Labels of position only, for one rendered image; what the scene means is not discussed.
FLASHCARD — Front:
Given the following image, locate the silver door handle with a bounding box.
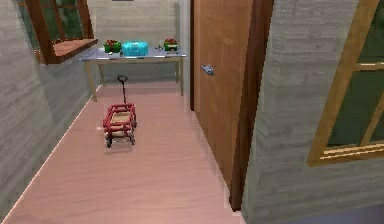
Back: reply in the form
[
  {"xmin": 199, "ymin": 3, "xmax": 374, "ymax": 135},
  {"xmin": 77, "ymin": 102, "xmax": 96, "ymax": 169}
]
[{"xmin": 201, "ymin": 64, "xmax": 215, "ymax": 77}]

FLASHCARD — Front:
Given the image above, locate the red toy wagon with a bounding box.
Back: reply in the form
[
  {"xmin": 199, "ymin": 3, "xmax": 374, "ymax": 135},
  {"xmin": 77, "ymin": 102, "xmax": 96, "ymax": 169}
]
[{"xmin": 102, "ymin": 75, "xmax": 138, "ymax": 149}]

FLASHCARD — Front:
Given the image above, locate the light brown framed window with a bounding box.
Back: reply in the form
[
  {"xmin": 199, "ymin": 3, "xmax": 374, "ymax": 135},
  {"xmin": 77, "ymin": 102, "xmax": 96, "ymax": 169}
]
[{"xmin": 306, "ymin": 0, "xmax": 384, "ymax": 167}]

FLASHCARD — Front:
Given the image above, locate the turquoise box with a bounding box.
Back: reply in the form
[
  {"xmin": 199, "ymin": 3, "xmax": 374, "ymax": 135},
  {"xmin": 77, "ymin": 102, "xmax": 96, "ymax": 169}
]
[{"xmin": 121, "ymin": 41, "xmax": 149, "ymax": 57}]

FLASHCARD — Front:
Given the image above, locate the green red gift box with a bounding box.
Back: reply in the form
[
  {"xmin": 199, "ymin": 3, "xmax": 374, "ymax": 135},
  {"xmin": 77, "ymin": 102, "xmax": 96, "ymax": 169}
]
[
  {"xmin": 163, "ymin": 38, "xmax": 179, "ymax": 52},
  {"xmin": 103, "ymin": 39, "xmax": 123, "ymax": 54}
]

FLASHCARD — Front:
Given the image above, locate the grey top wooden table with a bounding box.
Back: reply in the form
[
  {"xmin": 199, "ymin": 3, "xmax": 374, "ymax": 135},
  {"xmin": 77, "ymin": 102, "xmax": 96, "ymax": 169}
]
[{"xmin": 79, "ymin": 46, "xmax": 187, "ymax": 103}]

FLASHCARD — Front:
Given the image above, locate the dark brown framed window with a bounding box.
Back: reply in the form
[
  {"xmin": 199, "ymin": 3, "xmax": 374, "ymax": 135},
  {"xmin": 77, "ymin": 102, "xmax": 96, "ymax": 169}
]
[{"xmin": 16, "ymin": 0, "xmax": 99, "ymax": 65}]

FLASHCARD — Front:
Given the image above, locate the brown wooden room door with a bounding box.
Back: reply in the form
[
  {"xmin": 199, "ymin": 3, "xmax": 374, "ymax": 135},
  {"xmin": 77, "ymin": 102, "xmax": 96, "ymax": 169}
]
[{"xmin": 190, "ymin": 0, "xmax": 275, "ymax": 212}]

